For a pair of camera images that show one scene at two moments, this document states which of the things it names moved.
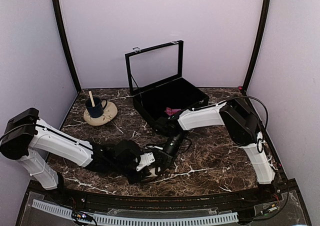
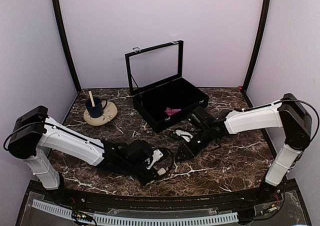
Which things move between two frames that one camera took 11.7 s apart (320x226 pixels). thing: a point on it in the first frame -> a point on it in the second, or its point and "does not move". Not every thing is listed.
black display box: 159,91 does not move
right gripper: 165,157 -> 189,152
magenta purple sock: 170,111 does not move
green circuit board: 83,215 does not move
